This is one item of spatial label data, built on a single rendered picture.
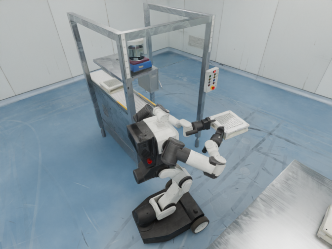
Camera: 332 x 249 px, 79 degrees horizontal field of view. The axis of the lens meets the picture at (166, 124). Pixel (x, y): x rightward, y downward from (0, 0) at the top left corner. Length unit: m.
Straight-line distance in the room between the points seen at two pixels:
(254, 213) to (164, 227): 0.97
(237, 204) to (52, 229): 2.00
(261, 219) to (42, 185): 2.48
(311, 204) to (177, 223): 1.14
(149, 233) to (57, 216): 1.08
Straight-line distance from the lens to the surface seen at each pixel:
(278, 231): 1.49
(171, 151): 1.19
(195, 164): 1.21
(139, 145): 1.25
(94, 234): 2.43
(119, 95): 2.44
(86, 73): 2.79
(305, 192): 1.73
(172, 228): 2.15
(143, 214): 2.02
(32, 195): 3.00
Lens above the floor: 2.13
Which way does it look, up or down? 38 degrees down
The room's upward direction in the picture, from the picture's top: 1 degrees counter-clockwise
